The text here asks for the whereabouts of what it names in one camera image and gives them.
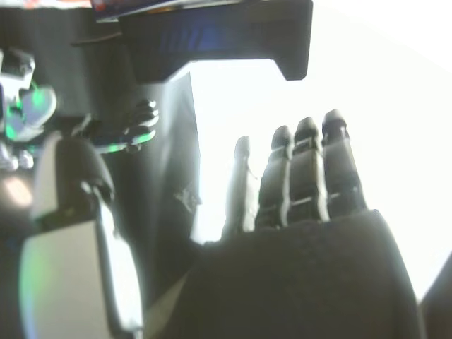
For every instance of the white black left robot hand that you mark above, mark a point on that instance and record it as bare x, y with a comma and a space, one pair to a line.
289, 282

